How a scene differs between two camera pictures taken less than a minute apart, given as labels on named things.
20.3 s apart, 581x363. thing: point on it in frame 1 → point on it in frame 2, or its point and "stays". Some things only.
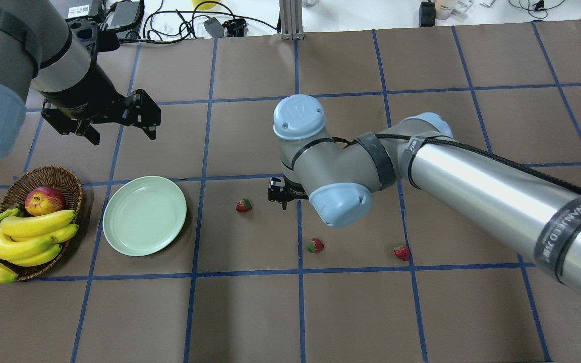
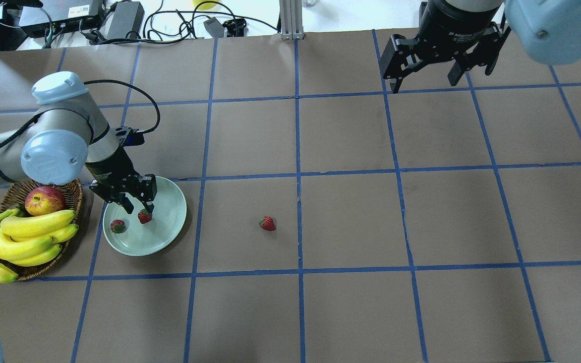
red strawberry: [315, 245] → [267, 223]
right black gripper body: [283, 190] → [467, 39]
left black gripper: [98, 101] → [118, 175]
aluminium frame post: [291, 19] stays
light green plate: [143, 215] stays
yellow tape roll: [203, 6] stays
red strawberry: [243, 205] → [118, 226]
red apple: [43, 200] stays
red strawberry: [402, 251] → [143, 216]
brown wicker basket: [14, 195] stays
